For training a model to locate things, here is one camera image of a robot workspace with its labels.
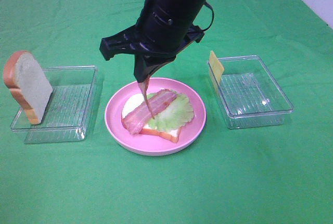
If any clear left bread tray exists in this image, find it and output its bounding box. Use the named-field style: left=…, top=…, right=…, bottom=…
left=10, top=65, right=98, bottom=144

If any standing bread slice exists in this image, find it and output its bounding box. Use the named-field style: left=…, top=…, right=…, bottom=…
left=3, top=50, right=53, bottom=125

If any green tablecloth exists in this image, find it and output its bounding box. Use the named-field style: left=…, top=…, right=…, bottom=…
left=1, top=0, right=332, bottom=223

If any green lettuce leaf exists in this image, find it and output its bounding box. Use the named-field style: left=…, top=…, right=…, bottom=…
left=144, top=90, right=194, bottom=132

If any yellow cheese slice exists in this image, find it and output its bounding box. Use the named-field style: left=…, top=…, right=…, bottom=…
left=208, top=50, right=224, bottom=92

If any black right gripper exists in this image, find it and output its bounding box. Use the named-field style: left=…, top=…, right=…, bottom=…
left=99, top=8, right=204, bottom=83

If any bacon strip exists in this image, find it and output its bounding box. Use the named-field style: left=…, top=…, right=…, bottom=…
left=138, top=76, right=155, bottom=119
left=122, top=89, right=177, bottom=135

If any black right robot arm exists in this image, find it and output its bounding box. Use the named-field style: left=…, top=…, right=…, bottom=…
left=99, top=0, right=210, bottom=83

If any white bread slice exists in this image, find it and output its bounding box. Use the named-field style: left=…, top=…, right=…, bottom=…
left=121, top=93, right=182, bottom=143

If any pink round plate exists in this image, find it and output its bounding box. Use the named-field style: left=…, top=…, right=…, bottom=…
left=105, top=77, right=207, bottom=156

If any clear right ingredient tray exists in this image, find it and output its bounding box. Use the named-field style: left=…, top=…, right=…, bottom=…
left=207, top=55, right=294, bottom=129

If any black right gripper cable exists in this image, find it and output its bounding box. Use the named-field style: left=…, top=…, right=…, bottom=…
left=199, top=0, right=215, bottom=32

